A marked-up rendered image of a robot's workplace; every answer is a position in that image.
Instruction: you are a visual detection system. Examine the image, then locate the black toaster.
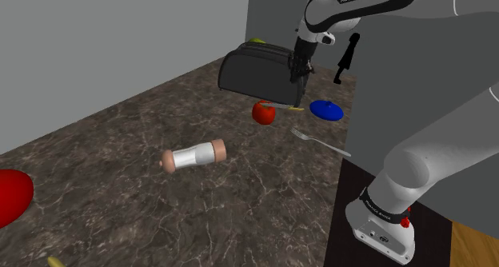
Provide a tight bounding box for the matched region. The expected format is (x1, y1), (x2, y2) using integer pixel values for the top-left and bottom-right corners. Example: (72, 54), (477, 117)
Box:
(217, 42), (307, 108)

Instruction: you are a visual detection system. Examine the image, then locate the red tomato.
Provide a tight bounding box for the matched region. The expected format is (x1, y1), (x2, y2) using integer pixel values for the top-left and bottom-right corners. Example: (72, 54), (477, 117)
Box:
(251, 100), (277, 126)

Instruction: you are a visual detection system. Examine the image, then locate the blue round lid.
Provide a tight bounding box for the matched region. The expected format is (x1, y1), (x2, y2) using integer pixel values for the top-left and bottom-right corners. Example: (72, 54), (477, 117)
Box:
(309, 99), (345, 122)

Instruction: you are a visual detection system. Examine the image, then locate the black slender upright object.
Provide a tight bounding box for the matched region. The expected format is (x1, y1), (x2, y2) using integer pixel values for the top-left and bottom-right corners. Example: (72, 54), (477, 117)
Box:
(333, 32), (361, 86)

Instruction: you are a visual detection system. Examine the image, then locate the dark robot stand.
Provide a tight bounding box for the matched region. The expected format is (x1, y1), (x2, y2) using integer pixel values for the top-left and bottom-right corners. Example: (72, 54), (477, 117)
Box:
(322, 158), (453, 267)

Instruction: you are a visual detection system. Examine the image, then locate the large red round object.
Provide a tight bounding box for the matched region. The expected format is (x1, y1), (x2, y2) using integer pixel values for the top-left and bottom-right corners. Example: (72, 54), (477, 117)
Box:
(0, 169), (35, 229)

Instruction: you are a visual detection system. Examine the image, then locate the silver fork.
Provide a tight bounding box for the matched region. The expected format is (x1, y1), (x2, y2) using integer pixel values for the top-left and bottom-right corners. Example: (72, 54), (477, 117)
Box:
(289, 127), (352, 158)

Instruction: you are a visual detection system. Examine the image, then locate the wooden and silver pepper mill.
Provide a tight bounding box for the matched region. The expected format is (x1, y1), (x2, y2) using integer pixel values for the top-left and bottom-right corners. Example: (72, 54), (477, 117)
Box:
(158, 137), (228, 175)

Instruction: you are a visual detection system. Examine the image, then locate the yellow-handled knife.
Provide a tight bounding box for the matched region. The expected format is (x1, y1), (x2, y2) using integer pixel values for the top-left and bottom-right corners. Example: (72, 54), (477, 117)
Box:
(260, 102), (305, 112)

